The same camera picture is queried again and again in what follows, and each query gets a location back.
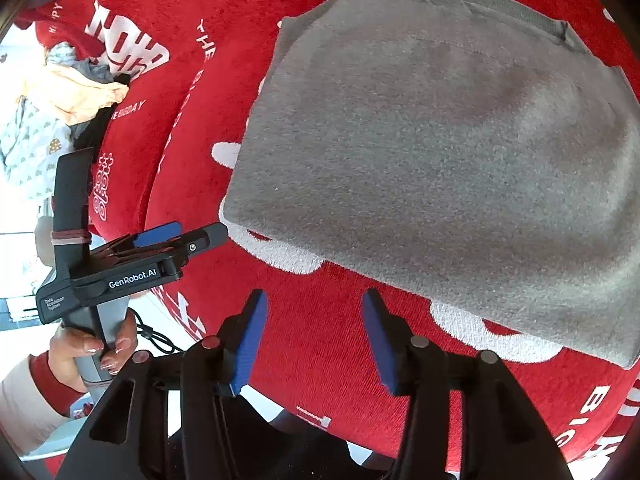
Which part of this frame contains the grey knit sweater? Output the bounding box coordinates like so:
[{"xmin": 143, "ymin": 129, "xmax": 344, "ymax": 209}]
[{"xmin": 220, "ymin": 0, "xmax": 640, "ymax": 372}]

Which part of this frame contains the light blue patterned cloth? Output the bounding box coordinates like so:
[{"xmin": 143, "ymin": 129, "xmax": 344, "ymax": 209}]
[{"xmin": 0, "ymin": 95, "xmax": 77, "ymax": 190}]

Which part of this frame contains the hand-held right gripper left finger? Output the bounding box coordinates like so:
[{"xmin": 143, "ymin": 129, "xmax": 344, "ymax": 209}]
[{"xmin": 62, "ymin": 288, "xmax": 271, "ymax": 480}]

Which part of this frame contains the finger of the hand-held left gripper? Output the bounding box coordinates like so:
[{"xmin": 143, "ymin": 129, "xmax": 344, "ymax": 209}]
[
  {"xmin": 167, "ymin": 223, "xmax": 230, "ymax": 267},
  {"xmin": 97, "ymin": 221, "xmax": 182, "ymax": 262}
]

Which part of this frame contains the red printed blanket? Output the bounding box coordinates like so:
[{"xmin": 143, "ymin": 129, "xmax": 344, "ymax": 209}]
[{"xmin": 14, "ymin": 0, "xmax": 640, "ymax": 480}]

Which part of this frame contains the black cloth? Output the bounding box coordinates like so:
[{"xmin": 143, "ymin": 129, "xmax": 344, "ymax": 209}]
[{"xmin": 69, "ymin": 73, "xmax": 132, "ymax": 155}]

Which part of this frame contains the brown hair tie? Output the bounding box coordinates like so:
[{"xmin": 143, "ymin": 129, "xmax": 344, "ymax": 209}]
[{"xmin": 51, "ymin": 230, "xmax": 93, "ymax": 247}]

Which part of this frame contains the person's left hand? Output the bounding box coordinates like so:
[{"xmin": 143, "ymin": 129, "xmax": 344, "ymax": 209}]
[{"xmin": 49, "ymin": 309, "xmax": 139, "ymax": 392}]

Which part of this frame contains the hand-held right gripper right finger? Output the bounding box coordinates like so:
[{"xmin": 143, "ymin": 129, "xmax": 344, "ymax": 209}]
[{"xmin": 361, "ymin": 287, "xmax": 576, "ymax": 480}]

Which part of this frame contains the grey-blue cloth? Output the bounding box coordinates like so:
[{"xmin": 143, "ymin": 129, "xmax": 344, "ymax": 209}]
[{"xmin": 45, "ymin": 41, "xmax": 117, "ymax": 87}]

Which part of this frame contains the peach cloth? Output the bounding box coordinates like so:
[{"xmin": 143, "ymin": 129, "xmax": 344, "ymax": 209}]
[{"xmin": 19, "ymin": 62, "xmax": 130, "ymax": 129}]

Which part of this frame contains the black cord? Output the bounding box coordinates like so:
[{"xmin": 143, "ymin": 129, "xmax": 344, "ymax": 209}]
[{"xmin": 130, "ymin": 312, "xmax": 182, "ymax": 357}]

